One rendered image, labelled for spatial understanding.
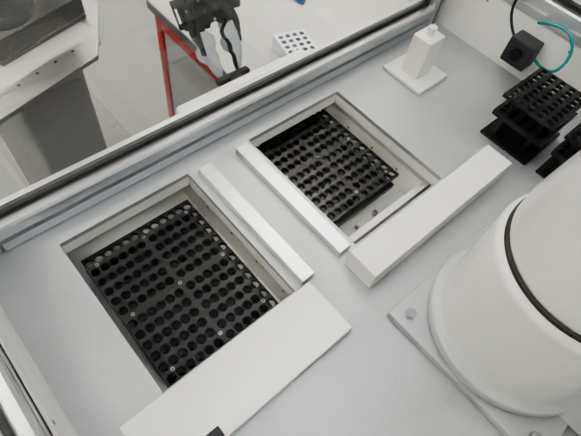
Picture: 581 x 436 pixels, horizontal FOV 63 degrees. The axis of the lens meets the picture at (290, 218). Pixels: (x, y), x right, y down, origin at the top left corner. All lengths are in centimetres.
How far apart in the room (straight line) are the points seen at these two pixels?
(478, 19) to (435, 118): 25
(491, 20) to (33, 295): 90
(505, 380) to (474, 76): 60
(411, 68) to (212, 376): 64
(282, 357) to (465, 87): 62
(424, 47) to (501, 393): 57
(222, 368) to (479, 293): 30
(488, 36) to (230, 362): 79
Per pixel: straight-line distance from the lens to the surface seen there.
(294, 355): 58
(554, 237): 46
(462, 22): 108
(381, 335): 63
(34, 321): 65
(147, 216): 82
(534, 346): 52
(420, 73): 93
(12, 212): 68
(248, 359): 58
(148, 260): 70
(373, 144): 88
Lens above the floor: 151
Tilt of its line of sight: 56 degrees down
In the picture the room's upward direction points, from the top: 11 degrees clockwise
